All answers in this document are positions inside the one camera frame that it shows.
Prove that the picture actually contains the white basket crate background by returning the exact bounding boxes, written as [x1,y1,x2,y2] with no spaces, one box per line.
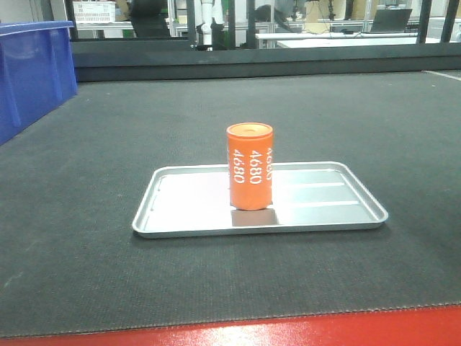
[73,1,116,24]

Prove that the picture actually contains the blue bin on conveyor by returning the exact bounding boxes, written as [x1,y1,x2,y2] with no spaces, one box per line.
[1,21,78,144]

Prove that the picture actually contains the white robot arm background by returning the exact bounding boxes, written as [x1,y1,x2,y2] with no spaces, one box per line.
[194,0,224,50]

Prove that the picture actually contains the silver metal tray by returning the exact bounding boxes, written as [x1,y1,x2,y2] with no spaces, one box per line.
[132,161,388,238]

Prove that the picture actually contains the white background workbench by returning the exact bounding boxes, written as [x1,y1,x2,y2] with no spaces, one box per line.
[255,31,451,49]

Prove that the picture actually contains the black conveyor belt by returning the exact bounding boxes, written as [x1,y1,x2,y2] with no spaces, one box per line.
[1,72,460,339]

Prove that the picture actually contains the orange cylindrical capacitor 4680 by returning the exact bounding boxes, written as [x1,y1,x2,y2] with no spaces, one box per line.
[226,123,274,210]

